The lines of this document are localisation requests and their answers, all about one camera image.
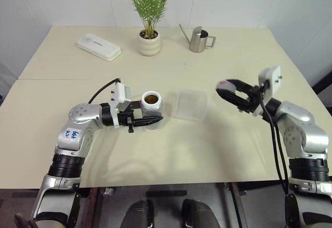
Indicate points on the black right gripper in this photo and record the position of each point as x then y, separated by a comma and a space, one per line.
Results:
251, 101

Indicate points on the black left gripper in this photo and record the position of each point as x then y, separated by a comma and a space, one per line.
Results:
125, 119

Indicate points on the white jar with brown contents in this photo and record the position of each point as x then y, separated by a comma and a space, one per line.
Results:
151, 106

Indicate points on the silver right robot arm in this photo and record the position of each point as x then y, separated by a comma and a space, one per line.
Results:
303, 134

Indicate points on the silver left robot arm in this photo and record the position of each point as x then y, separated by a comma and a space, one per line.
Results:
77, 114

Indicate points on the clear plastic box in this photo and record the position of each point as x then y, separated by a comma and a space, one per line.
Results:
188, 105

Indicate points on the stainless steel watering can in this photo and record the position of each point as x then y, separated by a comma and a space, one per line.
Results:
198, 41

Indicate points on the cream ribbed plant pot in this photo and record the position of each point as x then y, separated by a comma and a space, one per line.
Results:
149, 45

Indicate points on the white flat rectangular case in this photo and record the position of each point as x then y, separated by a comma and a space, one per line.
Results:
98, 47

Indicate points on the black object beside table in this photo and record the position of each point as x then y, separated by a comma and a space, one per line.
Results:
323, 83

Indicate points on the dark rounded shape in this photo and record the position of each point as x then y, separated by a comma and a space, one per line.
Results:
199, 213
140, 213

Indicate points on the dark metal table leg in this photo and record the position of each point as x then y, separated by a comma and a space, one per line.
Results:
94, 207

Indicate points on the green fern plant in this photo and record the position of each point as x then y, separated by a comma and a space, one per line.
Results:
150, 2

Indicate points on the grey metal table leg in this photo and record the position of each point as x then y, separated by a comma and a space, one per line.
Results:
237, 204

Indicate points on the dark maroon rounded object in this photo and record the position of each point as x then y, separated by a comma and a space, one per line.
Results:
24, 221

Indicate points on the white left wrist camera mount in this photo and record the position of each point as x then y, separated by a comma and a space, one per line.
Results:
122, 93

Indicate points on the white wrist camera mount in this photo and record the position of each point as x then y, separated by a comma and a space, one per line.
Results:
271, 83
122, 93

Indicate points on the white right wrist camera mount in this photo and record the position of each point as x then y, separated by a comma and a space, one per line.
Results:
271, 83

